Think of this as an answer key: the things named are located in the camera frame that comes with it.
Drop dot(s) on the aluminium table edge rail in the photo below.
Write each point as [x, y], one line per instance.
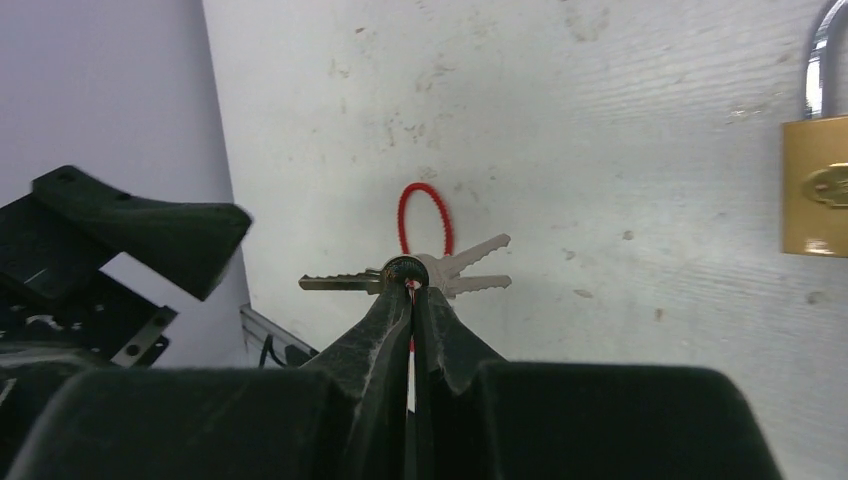
[270, 346]

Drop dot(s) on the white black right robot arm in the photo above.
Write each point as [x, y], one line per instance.
[409, 392]

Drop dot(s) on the brass padlock with key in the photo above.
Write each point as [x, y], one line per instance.
[814, 150]

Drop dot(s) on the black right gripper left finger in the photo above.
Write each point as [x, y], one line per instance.
[342, 415]

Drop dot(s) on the red cable padlock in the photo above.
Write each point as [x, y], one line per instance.
[422, 215]

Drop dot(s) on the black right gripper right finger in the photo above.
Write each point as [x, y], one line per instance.
[481, 416]

